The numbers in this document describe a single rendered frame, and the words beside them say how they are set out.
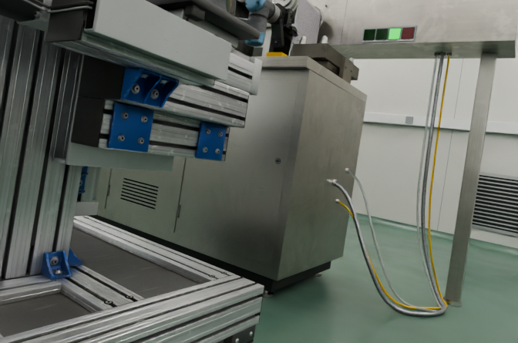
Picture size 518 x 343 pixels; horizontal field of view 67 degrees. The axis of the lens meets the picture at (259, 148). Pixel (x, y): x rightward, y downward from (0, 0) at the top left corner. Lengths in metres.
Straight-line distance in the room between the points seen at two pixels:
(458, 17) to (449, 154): 2.39
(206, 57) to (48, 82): 0.34
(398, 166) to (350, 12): 2.44
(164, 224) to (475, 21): 1.58
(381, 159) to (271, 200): 2.98
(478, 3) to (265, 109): 1.03
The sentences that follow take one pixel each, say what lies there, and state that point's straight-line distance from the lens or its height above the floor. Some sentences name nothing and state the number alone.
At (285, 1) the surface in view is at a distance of 1.89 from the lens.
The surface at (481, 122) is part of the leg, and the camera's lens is 2.00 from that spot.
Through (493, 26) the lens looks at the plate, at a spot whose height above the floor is 1.20.
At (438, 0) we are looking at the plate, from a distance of 2.02.
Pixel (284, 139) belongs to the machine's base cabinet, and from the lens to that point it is 1.42.
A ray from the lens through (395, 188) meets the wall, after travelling 4.27.
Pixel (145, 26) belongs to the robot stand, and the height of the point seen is 0.69.
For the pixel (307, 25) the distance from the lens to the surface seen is 1.96.
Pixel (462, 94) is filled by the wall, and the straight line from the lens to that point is 4.26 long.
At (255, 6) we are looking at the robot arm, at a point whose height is 1.08.
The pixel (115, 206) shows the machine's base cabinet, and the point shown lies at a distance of 2.04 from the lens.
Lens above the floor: 0.54
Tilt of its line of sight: 1 degrees up
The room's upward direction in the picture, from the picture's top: 9 degrees clockwise
